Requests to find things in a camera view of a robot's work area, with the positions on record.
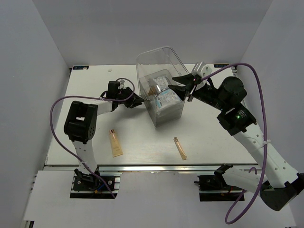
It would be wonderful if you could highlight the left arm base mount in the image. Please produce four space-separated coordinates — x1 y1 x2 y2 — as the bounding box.
70 169 120 200

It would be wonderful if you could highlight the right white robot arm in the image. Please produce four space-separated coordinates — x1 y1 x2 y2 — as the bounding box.
168 74 304 211

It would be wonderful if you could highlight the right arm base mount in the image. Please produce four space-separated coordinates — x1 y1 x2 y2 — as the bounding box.
194 175 242 202

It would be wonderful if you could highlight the clear plastic organizer box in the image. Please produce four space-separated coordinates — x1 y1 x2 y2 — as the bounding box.
136 46 189 128

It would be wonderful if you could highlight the left blue table label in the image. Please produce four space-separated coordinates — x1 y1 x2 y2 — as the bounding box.
72 66 89 70

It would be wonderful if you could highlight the right blue table label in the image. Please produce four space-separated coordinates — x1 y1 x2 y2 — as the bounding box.
213 64 229 68

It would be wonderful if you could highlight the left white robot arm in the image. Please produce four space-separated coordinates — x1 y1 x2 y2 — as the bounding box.
64 80 144 190

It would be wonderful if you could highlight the wide gold cream tube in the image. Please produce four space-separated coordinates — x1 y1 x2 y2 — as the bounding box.
109 129 123 157

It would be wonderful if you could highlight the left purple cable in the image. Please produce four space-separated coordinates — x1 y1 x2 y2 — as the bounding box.
49 78 136 199

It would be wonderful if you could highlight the blue table label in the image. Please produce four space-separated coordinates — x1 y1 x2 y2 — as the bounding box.
213 64 229 68
72 66 89 70

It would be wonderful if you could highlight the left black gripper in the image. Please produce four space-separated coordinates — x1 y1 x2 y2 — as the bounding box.
116 87 144 109

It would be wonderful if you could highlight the white sachet packet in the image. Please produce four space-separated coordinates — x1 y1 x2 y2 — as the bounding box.
155 89 182 112
152 76 170 93

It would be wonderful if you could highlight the thin gold cream tube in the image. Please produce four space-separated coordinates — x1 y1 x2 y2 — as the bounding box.
173 137 187 161

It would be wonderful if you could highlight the aluminium front rail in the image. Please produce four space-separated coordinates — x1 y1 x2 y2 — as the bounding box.
43 164 261 172

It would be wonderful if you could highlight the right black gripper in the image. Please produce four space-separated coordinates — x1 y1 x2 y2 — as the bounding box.
168 72 228 112

